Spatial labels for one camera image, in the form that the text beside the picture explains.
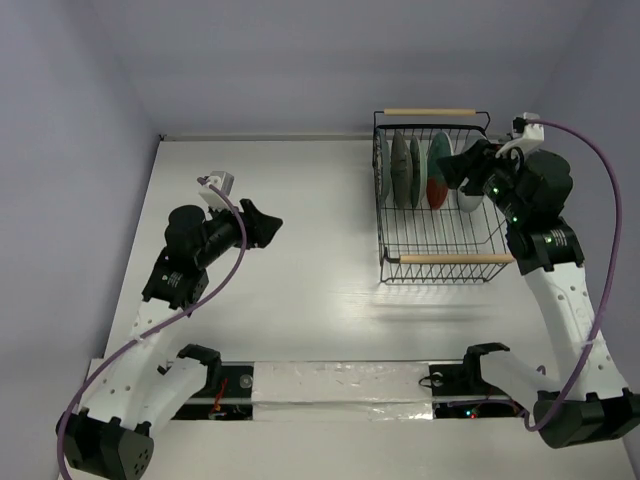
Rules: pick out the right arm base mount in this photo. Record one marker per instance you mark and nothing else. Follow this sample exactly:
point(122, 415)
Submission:
point(459, 392)

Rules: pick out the white bowl plate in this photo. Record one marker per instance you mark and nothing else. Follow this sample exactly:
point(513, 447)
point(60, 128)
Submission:
point(468, 203)

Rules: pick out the black wire dish rack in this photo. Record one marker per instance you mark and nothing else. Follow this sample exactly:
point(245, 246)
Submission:
point(443, 246)

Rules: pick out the grey stone plate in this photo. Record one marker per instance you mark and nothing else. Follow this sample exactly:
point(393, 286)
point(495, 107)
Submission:
point(401, 170)

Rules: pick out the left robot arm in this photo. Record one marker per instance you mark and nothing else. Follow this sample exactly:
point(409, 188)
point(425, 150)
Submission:
point(109, 428)

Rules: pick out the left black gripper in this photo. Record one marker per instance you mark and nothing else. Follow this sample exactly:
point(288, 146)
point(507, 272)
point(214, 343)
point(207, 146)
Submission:
point(260, 227)

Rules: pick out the red and teal plate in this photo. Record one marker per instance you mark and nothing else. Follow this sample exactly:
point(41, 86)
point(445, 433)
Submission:
point(437, 189)

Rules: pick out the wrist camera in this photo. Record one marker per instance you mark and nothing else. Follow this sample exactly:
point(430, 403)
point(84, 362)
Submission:
point(527, 135)
point(212, 185)

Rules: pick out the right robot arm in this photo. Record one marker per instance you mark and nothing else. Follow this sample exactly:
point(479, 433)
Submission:
point(590, 401)

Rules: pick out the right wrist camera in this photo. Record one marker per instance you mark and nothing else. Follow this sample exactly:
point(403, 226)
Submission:
point(527, 135)

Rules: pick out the light green plate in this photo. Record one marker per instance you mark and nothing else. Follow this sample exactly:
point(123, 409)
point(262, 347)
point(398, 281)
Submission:
point(419, 171)

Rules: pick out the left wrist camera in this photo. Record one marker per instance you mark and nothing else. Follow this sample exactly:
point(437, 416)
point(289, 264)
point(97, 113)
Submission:
point(212, 185)

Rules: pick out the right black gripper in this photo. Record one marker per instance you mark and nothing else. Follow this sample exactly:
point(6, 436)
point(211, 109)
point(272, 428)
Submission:
point(478, 168)

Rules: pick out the blue floral plate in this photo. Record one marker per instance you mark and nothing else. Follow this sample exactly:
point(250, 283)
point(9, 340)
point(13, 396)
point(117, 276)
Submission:
point(385, 165)

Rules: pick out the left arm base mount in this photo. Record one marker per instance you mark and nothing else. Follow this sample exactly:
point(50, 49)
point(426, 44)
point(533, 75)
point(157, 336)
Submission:
point(226, 395)

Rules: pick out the silver tape strip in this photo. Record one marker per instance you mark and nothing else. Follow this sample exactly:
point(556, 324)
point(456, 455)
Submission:
point(340, 392)

